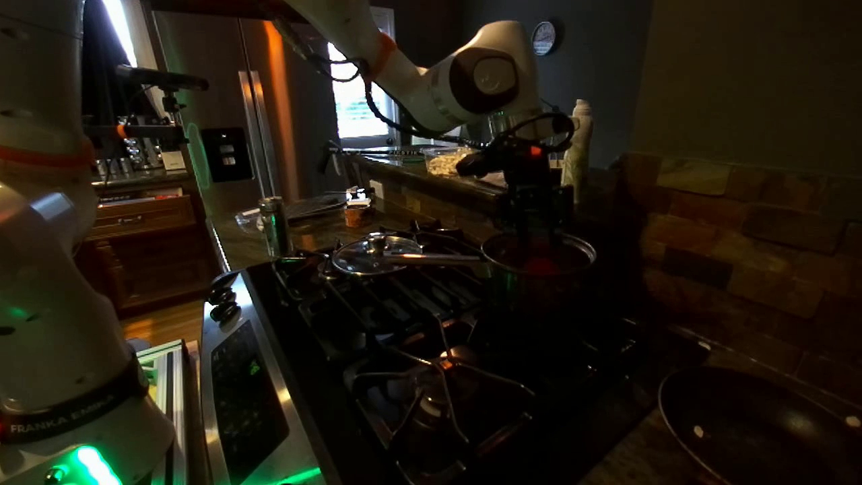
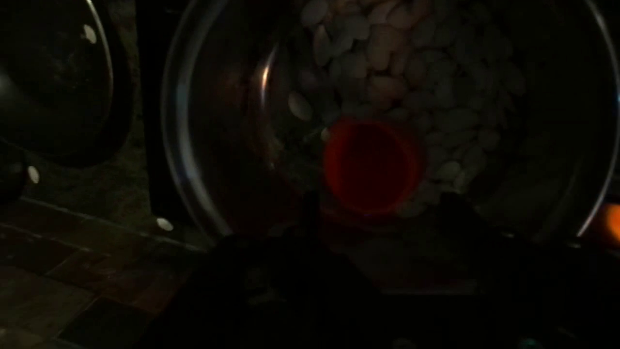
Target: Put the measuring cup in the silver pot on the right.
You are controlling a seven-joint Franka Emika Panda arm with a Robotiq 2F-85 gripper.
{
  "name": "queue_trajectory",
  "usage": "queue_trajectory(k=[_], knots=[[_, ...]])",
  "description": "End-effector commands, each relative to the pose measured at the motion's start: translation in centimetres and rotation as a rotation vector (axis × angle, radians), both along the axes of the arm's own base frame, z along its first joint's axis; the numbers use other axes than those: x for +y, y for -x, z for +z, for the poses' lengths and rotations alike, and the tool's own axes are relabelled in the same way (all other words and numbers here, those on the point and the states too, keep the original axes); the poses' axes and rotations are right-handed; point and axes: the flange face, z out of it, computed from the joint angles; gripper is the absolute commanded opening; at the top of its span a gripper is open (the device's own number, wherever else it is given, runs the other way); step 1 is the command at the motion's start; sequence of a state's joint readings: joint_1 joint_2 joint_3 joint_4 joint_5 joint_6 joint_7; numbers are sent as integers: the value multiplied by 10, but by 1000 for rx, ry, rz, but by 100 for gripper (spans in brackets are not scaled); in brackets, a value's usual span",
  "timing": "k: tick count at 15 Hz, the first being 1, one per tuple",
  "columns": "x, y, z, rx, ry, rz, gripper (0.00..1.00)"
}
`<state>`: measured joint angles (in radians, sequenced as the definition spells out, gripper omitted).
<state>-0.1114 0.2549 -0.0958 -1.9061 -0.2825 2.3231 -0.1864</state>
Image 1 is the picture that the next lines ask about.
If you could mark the white plastic bottle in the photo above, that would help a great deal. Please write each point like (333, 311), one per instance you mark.
(579, 135)

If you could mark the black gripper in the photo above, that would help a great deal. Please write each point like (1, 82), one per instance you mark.
(532, 176)

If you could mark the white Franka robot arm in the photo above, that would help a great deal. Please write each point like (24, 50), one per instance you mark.
(54, 296)

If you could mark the stainless steel refrigerator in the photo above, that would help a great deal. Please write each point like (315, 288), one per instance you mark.
(260, 109)

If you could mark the round wall clock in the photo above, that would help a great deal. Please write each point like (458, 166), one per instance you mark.
(541, 39)

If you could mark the wooden cabinet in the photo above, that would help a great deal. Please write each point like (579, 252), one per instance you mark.
(149, 244)

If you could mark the silver pot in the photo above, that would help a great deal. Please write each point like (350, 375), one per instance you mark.
(555, 283)

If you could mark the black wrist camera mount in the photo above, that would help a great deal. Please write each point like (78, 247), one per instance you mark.
(479, 163)

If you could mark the clear plastic pasta container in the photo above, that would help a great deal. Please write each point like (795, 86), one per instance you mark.
(448, 163)

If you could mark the black frying pan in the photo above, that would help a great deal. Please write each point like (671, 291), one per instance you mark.
(764, 431)

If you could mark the black gas stove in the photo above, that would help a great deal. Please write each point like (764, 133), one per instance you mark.
(405, 358)

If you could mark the glass pot lid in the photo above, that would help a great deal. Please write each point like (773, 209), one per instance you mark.
(378, 253)

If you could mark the black stereo camera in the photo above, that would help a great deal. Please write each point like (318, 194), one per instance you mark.
(163, 78)

